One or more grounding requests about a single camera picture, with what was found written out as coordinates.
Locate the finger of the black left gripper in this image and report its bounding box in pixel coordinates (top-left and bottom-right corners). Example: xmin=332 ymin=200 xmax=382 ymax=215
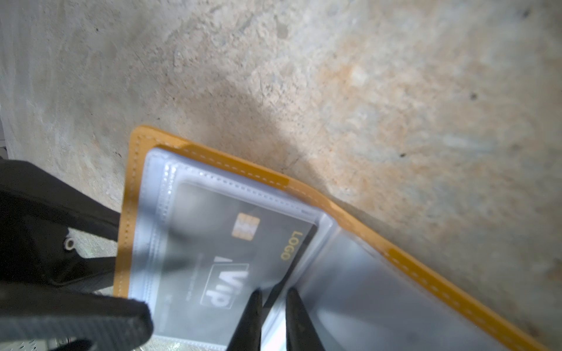
xmin=1 ymin=282 xmax=154 ymax=350
xmin=1 ymin=159 xmax=120 ymax=292

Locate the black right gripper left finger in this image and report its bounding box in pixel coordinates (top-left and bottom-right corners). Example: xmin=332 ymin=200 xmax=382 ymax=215
xmin=226 ymin=289 xmax=263 ymax=351

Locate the yellow leather card holder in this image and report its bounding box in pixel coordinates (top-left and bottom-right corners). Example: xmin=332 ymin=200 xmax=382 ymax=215
xmin=114 ymin=126 xmax=542 ymax=350

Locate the black VIP card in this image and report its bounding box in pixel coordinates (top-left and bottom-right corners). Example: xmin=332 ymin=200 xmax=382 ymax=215
xmin=152 ymin=182 xmax=317 ymax=347

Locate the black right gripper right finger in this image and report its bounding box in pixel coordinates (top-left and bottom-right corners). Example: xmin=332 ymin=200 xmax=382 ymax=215
xmin=285 ymin=288 xmax=325 ymax=351

